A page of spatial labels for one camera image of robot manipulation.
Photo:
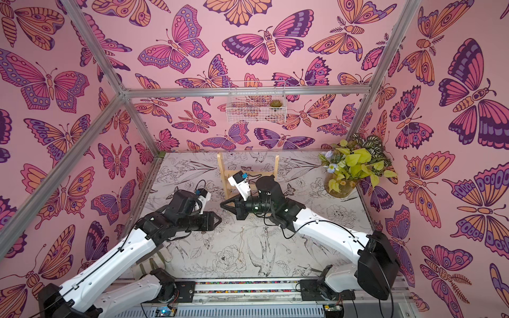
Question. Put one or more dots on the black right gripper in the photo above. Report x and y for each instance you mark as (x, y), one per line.
(240, 207)

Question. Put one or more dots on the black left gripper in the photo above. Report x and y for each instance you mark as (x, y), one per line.
(209, 217)

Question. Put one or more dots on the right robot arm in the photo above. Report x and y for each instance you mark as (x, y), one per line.
(373, 265)

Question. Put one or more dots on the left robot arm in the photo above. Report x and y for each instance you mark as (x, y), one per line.
(87, 294)

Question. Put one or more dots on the wooden jewelry display stand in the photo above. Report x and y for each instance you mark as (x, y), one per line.
(226, 176)

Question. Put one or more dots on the small succulent in basket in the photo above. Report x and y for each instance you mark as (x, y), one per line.
(276, 104)

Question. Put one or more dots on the potted green plant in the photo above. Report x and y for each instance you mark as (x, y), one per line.
(350, 162)

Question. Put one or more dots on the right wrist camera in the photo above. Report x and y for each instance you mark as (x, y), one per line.
(241, 183)

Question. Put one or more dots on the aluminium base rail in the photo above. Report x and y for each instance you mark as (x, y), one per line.
(271, 297)

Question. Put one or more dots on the white wire basket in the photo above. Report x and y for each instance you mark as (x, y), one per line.
(249, 100)

